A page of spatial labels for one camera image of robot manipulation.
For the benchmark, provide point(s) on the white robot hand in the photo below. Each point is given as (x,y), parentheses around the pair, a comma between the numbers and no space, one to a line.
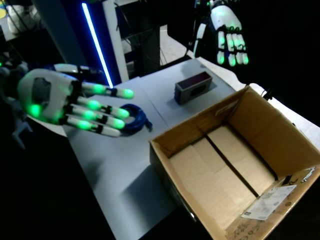
(47,92)
(223,18)

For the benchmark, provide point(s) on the grey box with black circle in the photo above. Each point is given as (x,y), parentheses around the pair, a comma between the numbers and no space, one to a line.
(193,87)

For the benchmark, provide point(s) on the open cardboard box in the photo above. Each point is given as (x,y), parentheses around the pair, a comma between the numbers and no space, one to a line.
(215,172)

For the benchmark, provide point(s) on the white blue column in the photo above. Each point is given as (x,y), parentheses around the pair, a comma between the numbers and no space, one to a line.
(72,32)

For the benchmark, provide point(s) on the blue-white light strip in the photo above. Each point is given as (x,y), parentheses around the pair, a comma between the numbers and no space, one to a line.
(96,42)

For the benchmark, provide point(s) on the white bundle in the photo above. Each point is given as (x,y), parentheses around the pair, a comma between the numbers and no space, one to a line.
(22,18)

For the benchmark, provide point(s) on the black metal stand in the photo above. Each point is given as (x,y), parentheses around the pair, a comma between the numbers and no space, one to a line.
(143,37)

